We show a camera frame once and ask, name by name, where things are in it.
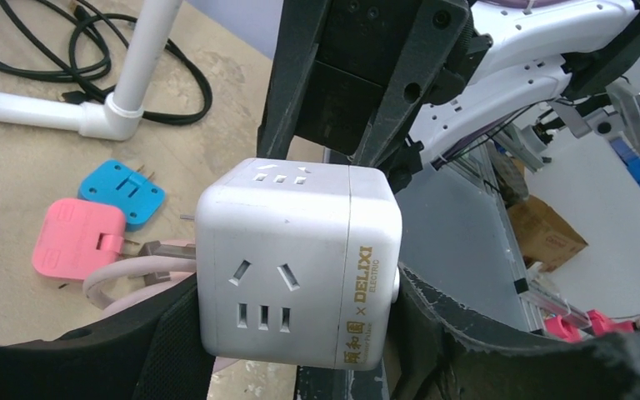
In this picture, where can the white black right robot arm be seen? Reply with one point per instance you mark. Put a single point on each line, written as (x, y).
(541, 50)

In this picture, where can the white cube power socket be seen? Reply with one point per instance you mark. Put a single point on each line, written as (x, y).
(297, 263)

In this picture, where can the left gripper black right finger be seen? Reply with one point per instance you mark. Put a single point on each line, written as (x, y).
(449, 350)

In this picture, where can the pink round socket with cord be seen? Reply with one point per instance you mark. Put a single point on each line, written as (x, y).
(135, 267)

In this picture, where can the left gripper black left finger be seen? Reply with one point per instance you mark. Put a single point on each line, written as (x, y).
(151, 350)

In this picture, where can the pink plug adapter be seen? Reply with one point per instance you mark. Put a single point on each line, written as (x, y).
(78, 237)

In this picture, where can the blue plug adapter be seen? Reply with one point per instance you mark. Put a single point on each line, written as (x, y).
(115, 184)

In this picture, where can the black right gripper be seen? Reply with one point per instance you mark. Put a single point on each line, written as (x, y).
(352, 75)

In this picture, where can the cardboard box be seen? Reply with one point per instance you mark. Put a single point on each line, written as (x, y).
(543, 236)

